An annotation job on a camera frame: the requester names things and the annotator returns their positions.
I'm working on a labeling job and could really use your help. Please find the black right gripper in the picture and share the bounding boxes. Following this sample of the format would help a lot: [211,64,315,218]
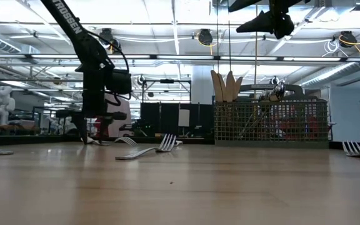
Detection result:
[228,0,311,40]

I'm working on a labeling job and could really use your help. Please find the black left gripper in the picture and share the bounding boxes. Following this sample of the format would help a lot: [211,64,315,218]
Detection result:
[54,62,128,145]

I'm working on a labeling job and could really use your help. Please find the wooden utensils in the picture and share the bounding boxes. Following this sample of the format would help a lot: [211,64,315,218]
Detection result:
[226,70,236,103]
[210,69,223,103]

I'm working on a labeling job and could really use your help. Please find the pink white board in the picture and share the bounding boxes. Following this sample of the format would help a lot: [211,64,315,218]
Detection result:
[104,92,133,138]

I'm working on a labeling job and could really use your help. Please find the ceiling light strip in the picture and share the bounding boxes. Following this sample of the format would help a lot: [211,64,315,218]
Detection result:
[0,53,360,62]

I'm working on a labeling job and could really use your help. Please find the white pillar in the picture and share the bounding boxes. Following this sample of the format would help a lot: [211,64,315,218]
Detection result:
[191,64,216,106]

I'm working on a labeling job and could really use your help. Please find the white paper sign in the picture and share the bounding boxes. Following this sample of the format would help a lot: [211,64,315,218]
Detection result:
[178,108,191,128]

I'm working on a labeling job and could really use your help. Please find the white robot figure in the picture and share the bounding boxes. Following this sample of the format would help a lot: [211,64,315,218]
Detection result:
[0,86,17,126]

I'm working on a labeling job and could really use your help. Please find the black partition panel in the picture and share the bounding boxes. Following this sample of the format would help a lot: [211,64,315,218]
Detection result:
[139,102,215,138]

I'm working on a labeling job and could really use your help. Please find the grey mesh cutlery basket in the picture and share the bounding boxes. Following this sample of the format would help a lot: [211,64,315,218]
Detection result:
[212,83,329,149]

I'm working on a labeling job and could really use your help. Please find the black ceiling cable reel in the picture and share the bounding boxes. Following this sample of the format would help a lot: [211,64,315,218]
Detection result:
[337,30,359,48]
[197,27,214,47]
[98,27,123,54]

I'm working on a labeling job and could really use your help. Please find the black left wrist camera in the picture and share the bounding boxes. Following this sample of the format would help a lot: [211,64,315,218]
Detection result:
[104,68,133,96]

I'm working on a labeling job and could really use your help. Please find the black left camera cable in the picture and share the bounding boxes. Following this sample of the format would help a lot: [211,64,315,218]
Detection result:
[86,27,131,107]

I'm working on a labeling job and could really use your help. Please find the black gantry frame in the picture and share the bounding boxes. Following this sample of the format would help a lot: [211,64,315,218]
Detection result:
[141,77,193,106]

